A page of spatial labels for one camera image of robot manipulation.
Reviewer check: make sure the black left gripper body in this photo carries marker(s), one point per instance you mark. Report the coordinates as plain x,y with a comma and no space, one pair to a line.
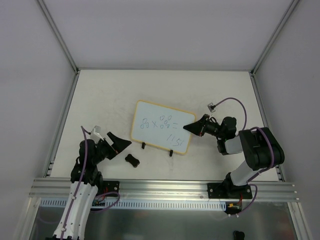
111,145

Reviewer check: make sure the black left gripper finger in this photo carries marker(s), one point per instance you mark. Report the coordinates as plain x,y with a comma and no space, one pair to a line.
120,144
112,137

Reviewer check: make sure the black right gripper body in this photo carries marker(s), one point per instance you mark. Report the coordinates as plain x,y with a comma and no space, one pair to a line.
204,125

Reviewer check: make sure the black whiteboard eraser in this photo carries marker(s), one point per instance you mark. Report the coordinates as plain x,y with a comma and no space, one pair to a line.
132,160

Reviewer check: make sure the yellow framed whiteboard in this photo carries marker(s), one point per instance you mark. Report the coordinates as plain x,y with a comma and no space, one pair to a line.
161,126

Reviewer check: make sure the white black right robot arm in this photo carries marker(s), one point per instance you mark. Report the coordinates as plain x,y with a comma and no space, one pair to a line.
260,148

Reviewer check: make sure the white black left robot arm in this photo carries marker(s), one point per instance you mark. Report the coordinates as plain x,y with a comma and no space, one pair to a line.
87,183

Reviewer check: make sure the black object bottom edge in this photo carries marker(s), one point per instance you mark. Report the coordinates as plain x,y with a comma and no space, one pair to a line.
239,235

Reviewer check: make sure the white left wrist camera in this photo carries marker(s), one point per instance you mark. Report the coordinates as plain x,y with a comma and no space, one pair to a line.
95,134

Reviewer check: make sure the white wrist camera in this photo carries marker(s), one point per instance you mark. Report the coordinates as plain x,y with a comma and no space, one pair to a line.
95,134
211,107

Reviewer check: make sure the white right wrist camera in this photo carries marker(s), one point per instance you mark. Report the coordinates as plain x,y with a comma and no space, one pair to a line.
211,107

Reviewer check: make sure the aluminium mounting rail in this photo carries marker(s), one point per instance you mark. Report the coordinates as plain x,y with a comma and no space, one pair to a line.
180,190

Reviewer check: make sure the white slotted cable duct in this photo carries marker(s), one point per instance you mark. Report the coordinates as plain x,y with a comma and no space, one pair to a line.
202,205

